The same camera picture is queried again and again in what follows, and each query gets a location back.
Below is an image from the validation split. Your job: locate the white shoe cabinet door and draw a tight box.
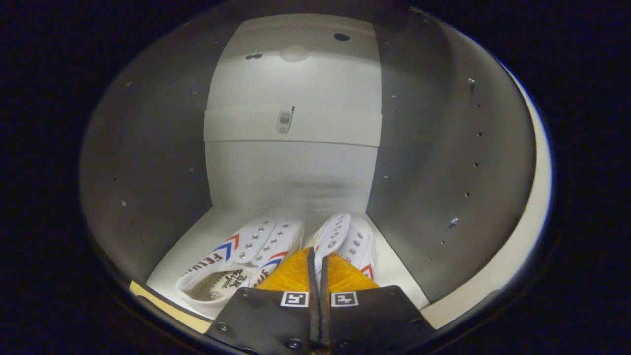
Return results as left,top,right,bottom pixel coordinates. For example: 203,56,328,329
421,67,554,330

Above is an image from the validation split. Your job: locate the grey shoe cabinet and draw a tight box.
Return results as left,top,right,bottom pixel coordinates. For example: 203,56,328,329
79,12,538,336

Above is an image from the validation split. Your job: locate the white canvas shoe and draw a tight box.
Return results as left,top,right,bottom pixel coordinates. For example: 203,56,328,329
310,213,378,283
175,219,304,319

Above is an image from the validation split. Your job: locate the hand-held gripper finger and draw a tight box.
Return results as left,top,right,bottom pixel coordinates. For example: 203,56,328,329
320,251,437,355
205,247,321,355

